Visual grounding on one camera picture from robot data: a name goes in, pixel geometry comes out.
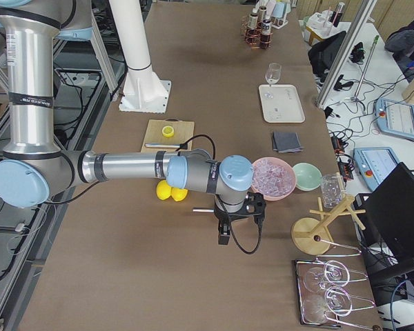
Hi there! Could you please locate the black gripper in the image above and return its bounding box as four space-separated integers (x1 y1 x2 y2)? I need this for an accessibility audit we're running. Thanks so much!
214 192 265 245

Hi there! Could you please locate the copper wire bottle basket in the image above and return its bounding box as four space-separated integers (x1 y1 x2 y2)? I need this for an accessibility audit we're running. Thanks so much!
241 15 273 49

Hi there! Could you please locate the tea bottle white cap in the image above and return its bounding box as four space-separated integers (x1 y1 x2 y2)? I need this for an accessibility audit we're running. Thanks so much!
259 14 271 49

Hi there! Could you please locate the pink bowl of ice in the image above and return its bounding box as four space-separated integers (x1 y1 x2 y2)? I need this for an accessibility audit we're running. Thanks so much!
251 157 297 201

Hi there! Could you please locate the whole yellow lemon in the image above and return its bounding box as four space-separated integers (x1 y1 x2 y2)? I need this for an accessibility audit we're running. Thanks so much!
156 180 172 201

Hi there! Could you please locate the wooden cup tree stand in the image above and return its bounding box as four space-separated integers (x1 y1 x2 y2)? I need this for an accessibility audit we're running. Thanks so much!
291 172 366 256

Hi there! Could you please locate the steel muddler black tip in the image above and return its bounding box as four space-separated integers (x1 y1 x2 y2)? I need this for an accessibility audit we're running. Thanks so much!
144 143 188 150

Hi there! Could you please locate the green empty bowl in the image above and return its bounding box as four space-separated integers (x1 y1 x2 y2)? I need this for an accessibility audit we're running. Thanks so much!
293 163 322 192

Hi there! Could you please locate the grey folded cloth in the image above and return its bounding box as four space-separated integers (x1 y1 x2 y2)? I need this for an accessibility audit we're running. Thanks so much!
272 131 303 153

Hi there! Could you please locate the half lemon slice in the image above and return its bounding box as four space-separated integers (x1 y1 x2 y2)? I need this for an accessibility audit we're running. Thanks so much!
161 126 175 138

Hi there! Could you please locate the bamboo cutting board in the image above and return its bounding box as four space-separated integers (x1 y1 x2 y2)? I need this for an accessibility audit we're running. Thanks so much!
141 119 195 152

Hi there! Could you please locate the clear glass mug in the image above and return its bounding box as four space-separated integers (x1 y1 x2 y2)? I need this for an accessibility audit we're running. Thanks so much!
320 173 343 208

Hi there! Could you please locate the upside-down wine glass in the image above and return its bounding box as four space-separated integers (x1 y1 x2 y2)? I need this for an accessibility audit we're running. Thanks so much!
304 260 350 293
302 288 353 325

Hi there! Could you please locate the metal glass rack tray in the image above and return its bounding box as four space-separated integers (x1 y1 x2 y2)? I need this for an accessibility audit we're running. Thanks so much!
294 259 380 330

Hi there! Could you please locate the cream serving tray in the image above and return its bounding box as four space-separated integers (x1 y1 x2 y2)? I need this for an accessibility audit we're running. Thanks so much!
259 84 305 123

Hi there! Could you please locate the clear wine glass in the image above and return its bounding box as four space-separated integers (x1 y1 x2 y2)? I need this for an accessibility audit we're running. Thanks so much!
265 63 282 99

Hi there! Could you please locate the blue teach pendant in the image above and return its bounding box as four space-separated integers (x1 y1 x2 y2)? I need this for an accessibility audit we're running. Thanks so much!
374 98 414 141
353 147 400 191

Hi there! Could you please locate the black monitor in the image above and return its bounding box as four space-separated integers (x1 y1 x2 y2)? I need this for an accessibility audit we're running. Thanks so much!
362 162 414 286

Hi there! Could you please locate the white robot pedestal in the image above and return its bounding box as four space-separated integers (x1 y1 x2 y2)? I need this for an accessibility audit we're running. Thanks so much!
110 0 171 114

